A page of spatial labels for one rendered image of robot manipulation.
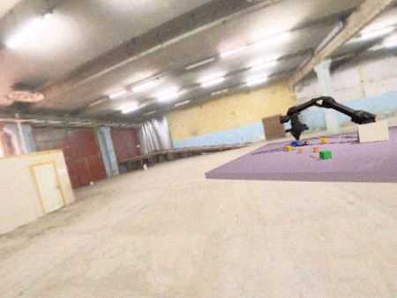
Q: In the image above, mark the green block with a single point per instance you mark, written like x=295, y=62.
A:
x=324, y=155

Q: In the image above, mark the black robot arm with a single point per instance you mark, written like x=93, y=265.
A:
x=357, y=116

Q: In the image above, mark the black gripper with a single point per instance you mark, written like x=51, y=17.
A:
x=296, y=130

